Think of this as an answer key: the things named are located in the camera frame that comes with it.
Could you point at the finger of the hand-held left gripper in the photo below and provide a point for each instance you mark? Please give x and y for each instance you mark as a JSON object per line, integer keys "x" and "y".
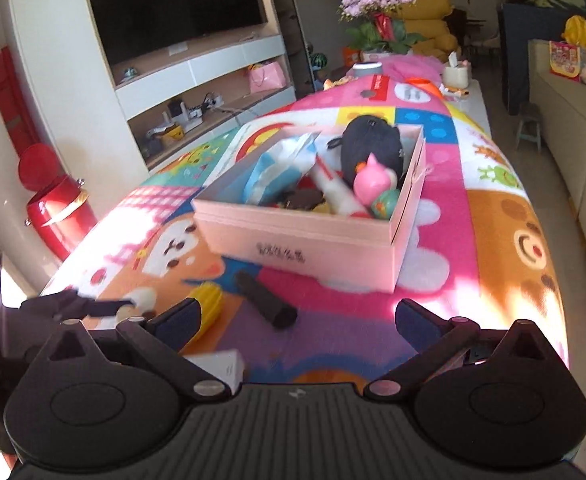
{"x": 73, "y": 306}

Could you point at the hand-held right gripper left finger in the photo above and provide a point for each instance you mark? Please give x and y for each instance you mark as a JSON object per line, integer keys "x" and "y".
{"x": 180, "y": 322}

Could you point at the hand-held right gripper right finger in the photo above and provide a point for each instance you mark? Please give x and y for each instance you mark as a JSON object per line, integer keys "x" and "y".
{"x": 415, "y": 322}

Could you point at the yellow ridged toy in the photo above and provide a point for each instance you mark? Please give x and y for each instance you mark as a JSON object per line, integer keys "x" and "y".
{"x": 212, "y": 305}

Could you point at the black cylinder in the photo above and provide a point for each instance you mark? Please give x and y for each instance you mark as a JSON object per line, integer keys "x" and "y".
{"x": 268, "y": 302}

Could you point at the green ball toy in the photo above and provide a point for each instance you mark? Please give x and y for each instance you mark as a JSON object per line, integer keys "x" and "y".
{"x": 385, "y": 204}

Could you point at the pink cardboard box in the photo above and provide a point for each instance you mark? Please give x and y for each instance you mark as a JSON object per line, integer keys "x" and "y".
{"x": 293, "y": 255}

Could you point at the pink pig toy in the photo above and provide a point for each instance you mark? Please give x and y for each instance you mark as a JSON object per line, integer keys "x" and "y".
{"x": 373, "y": 185}

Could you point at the red and white foam rocket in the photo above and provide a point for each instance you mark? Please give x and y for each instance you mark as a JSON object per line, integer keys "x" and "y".
{"x": 338, "y": 190}

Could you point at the blue and white wipes pack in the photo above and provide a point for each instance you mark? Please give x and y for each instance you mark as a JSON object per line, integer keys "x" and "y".
{"x": 278, "y": 170}

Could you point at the black plush toy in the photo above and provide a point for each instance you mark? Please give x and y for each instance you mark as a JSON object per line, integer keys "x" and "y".
{"x": 373, "y": 140}

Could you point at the small white box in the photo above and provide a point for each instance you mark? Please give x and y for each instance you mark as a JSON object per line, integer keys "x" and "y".
{"x": 220, "y": 365}

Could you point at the red pedal bin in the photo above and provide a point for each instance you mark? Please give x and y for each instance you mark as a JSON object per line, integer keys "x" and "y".
{"x": 58, "y": 210}

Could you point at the colourful printed play mat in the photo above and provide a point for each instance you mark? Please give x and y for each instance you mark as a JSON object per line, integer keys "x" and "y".
{"x": 503, "y": 240}

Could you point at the dark brown item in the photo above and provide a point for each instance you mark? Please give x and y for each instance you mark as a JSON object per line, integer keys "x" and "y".
{"x": 300, "y": 200}

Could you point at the yellow item on shelf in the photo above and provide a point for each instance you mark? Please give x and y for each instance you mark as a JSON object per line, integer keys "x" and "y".
{"x": 165, "y": 132}

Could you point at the white power strip with chargers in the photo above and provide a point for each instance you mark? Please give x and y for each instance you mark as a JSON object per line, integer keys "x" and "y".
{"x": 193, "y": 109}

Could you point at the small grey stool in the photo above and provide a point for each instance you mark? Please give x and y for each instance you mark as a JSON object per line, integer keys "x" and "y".
{"x": 529, "y": 127}

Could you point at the white desk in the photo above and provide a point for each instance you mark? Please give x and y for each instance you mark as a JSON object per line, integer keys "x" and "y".
{"x": 475, "y": 105}

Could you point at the small orange toy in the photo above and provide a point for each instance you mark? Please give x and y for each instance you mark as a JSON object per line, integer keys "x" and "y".
{"x": 455, "y": 91}

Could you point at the white tissue holder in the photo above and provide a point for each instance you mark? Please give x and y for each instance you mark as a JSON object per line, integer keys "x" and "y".
{"x": 455, "y": 74}

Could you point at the grey round speaker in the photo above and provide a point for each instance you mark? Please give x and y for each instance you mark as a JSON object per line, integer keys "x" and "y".
{"x": 368, "y": 71}

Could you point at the pink tulle cloth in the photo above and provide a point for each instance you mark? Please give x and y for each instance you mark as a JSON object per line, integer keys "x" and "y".
{"x": 413, "y": 66}

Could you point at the pink gift bag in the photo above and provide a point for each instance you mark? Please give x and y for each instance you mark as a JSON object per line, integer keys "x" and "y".
{"x": 268, "y": 77}

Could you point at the orange box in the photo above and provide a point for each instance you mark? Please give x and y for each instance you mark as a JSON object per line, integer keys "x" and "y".
{"x": 352, "y": 56}

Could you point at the watermelon ball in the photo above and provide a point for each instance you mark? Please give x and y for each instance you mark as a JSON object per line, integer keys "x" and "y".
{"x": 318, "y": 60}

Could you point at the dark cabinet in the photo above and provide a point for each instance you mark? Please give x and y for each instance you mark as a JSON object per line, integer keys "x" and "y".
{"x": 515, "y": 50}

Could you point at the yellow cushion pile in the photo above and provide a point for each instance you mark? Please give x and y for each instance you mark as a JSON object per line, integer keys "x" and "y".
{"x": 430, "y": 25}

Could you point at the colourful snack bag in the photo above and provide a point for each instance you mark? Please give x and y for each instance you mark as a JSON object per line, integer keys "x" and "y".
{"x": 565, "y": 62}

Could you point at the black television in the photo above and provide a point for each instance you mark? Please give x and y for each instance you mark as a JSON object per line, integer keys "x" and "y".
{"x": 173, "y": 5}

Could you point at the purple orchid plant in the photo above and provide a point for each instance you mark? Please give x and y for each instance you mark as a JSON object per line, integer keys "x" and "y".
{"x": 378, "y": 5}

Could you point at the yellow plush toy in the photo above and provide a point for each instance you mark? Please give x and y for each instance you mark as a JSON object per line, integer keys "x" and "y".
{"x": 580, "y": 32}

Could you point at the red wall banner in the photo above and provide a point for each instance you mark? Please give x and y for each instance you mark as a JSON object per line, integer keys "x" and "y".
{"x": 10, "y": 100}

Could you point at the white wall shelf unit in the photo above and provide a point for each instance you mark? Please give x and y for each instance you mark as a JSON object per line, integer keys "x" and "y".
{"x": 63, "y": 60}

